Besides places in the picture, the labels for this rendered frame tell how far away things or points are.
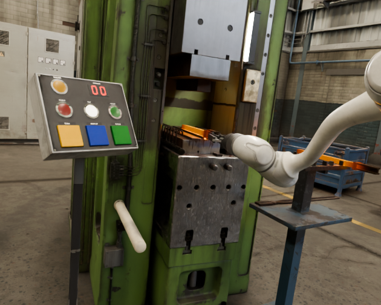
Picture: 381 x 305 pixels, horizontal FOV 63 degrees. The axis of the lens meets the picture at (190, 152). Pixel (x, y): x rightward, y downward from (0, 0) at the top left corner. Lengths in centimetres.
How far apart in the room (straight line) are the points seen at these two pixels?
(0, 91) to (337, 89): 829
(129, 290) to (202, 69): 120
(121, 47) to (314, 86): 918
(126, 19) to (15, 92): 507
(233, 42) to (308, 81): 905
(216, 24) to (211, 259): 113
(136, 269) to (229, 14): 135
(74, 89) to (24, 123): 535
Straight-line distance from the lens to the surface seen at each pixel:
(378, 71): 70
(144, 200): 163
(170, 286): 166
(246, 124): 176
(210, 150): 152
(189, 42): 145
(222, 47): 152
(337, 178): 507
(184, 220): 150
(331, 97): 1007
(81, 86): 121
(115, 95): 127
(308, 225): 147
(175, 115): 193
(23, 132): 654
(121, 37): 151
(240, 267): 208
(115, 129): 119
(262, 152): 109
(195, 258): 163
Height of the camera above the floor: 117
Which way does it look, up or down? 10 degrees down
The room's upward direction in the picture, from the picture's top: 6 degrees clockwise
